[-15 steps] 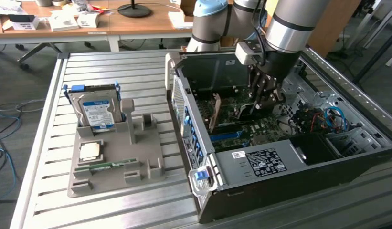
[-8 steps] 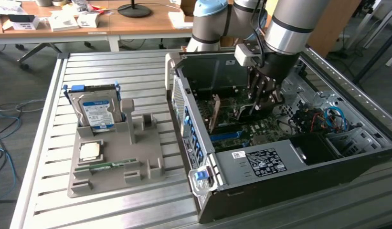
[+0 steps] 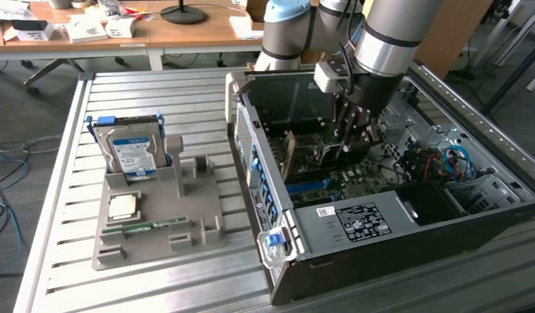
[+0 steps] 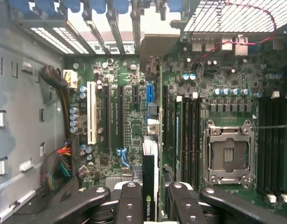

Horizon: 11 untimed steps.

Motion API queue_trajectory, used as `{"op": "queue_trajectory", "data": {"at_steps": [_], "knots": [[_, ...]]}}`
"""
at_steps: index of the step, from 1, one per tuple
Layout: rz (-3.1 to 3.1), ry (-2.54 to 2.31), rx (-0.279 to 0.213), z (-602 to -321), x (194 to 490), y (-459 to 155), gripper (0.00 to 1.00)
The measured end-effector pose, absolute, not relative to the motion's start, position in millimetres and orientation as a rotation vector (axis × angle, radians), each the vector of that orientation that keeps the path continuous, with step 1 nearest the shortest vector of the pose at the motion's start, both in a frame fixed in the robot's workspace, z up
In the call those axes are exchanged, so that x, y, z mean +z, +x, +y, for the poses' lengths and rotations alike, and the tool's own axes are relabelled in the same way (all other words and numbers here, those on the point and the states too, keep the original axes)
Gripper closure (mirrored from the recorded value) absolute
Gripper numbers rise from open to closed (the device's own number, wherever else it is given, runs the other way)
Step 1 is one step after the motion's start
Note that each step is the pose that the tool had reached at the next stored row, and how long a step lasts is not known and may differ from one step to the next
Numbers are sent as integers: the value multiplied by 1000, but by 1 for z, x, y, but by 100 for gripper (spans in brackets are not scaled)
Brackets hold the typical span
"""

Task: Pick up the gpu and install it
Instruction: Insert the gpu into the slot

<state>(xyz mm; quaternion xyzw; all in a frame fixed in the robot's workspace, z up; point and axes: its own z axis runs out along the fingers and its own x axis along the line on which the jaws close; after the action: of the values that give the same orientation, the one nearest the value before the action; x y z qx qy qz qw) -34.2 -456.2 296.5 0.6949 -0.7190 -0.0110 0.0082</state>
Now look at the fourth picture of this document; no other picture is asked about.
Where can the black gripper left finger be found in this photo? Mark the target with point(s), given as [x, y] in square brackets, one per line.
[131, 205]

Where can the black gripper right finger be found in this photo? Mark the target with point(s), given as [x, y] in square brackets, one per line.
[185, 205]

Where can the silver chipset heatsink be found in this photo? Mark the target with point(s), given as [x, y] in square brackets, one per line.
[115, 180]

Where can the metal CPU socket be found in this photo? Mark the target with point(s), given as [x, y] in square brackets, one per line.
[228, 154]

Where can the long black expansion slot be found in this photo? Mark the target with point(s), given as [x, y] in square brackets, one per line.
[107, 116]
[165, 116]
[121, 116]

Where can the white PCI expansion slot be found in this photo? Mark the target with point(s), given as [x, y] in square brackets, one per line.
[91, 112]

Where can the short black expansion slot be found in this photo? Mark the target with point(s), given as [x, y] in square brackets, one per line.
[135, 94]

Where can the blue expansion slot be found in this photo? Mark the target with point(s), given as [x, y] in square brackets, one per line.
[150, 93]

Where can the thin metal locking lever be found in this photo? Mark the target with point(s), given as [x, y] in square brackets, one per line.
[274, 127]

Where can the green motherboard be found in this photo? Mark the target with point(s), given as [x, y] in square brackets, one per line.
[227, 77]

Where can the white power connector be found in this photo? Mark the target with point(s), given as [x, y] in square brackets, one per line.
[72, 79]

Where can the black open PC case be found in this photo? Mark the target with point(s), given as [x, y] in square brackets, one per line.
[17, 105]

